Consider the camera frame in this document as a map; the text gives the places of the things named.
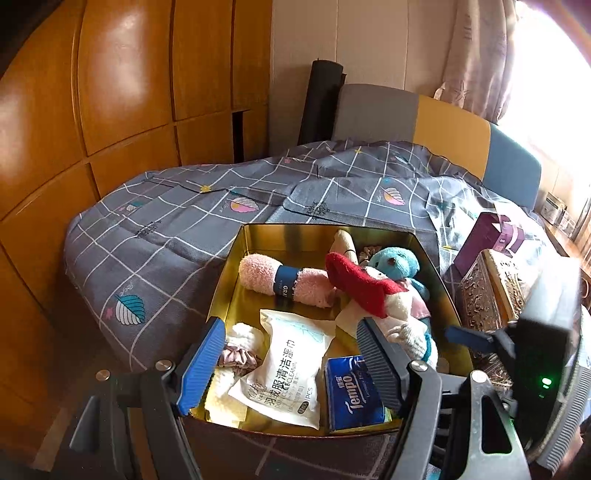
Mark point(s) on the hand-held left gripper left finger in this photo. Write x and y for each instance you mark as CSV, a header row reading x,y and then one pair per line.
x,y
198,369

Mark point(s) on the purple tissue box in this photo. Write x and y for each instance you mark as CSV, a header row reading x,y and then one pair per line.
x,y
480,240

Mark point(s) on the red sock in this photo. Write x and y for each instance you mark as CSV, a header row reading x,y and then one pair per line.
x,y
355,281

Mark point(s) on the blue teddy bear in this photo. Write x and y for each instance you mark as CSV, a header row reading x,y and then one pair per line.
x,y
392,263

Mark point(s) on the beige sock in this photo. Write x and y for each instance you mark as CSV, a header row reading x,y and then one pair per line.
x,y
344,242

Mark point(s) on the gold ornate tissue box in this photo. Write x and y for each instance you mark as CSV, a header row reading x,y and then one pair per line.
x,y
485,295

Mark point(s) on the pink patterned curtain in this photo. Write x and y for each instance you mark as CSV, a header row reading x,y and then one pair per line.
x,y
480,55

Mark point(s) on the white wet wipe packet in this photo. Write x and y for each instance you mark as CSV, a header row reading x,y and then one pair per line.
x,y
281,369

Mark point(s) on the wooden desk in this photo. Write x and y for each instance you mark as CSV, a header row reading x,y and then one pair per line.
x,y
572,240

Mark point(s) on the gold tin box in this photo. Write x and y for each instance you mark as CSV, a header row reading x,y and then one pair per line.
x,y
277,244

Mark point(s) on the white knit sock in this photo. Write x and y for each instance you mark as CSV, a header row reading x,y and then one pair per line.
x,y
408,337

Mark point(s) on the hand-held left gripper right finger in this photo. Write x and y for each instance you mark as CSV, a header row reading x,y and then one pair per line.
x,y
378,364

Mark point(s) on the pink towel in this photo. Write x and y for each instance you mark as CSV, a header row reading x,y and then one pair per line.
x,y
258,274

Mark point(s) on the black rolled mat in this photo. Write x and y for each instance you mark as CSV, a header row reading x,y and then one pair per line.
x,y
321,101

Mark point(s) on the brown scrunchie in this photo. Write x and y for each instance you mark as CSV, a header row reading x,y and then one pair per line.
x,y
364,254

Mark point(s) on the window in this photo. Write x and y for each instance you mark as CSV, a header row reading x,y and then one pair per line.
x,y
554,92

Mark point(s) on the grey yellow blue headboard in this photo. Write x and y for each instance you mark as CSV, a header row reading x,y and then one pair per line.
x,y
452,129

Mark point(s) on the blue tissue packet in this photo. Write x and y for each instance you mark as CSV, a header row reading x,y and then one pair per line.
x,y
351,397

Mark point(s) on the pink patterned scrunchie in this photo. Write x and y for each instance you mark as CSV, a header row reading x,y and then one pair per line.
x,y
238,360

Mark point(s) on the white towel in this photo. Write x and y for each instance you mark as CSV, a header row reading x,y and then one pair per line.
x,y
240,334

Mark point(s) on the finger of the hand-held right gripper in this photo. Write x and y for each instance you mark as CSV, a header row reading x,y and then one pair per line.
x,y
471,339

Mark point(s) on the brown wooden wardrobe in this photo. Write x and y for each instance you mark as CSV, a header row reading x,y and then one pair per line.
x,y
115,92

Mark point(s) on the white box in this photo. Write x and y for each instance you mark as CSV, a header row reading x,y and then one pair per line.
x,y
551,205

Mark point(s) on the grey checked quilt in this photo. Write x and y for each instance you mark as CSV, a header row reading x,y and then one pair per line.
x,y
184,230

